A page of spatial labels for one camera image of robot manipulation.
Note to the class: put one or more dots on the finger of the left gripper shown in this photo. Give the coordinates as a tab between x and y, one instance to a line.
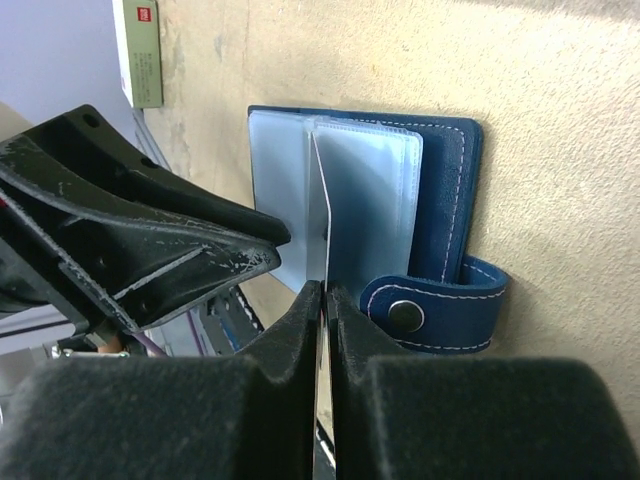
93	227

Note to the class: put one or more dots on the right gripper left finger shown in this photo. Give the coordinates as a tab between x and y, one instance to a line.
250	415

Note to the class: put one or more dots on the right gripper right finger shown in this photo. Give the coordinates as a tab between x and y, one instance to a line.
402	415

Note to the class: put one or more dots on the blue leather card holder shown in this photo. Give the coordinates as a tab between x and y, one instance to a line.
382	204

